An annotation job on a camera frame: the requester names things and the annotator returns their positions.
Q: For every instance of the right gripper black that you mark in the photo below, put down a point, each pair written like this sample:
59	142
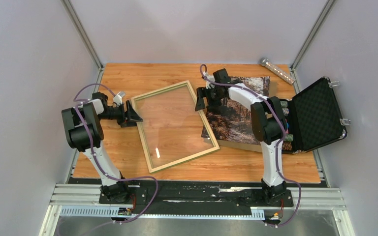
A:
203	92

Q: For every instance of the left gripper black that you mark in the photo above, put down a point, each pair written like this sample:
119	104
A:
130	116

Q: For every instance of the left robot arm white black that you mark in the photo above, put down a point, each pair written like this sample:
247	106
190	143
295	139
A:
84	133

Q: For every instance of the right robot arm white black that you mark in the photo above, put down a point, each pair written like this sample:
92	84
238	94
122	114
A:
268	124

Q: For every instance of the autumn forest photo board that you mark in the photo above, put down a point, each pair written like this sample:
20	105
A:
231	122

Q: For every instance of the silver glitter microphone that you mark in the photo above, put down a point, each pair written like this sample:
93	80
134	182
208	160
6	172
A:
277	71

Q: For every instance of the black poker chip case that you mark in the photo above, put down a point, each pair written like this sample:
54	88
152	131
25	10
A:
314	119

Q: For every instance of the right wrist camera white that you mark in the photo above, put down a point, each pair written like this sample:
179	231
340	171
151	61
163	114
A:
209	78

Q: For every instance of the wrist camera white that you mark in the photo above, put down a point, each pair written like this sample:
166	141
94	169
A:
209	78
118	98

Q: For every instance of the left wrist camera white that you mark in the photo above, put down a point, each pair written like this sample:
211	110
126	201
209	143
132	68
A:
118	98

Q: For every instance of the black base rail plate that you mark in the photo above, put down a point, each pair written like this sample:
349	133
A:
195	197

